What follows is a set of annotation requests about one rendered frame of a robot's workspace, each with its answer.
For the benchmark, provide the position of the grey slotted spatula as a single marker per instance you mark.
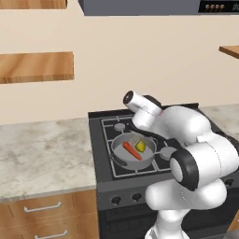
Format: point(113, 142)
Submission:
point(135, 139)

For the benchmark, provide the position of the grey range hood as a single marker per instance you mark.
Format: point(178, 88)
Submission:
point(140, 7)

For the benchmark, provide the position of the wooden drawer front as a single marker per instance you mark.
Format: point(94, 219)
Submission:
point(84, 227)
point(74, 203)

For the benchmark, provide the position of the black stove with hob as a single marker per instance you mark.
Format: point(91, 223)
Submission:
point(99, 149)

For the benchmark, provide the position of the black stove knob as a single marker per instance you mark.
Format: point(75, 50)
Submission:
point(229, 182)
point(116, 200)
point(136, 196)

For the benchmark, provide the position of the orange carrot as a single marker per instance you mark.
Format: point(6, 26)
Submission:
point(132, 151)

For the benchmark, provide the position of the grey cooking pot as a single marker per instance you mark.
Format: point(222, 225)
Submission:
point(130, 161)

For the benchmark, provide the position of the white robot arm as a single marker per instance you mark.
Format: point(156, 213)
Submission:
point(199, 155)

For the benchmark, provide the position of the black oven door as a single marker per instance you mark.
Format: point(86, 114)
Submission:
point(124, 222)

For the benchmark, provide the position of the yellow lemon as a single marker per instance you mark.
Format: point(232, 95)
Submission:
point(141, 146)

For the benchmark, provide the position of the wooden cupboard front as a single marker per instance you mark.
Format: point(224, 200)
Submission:
point(234, 222)

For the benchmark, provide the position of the thick wooden wall shelf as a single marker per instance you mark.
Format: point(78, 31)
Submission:
point(34, 67)

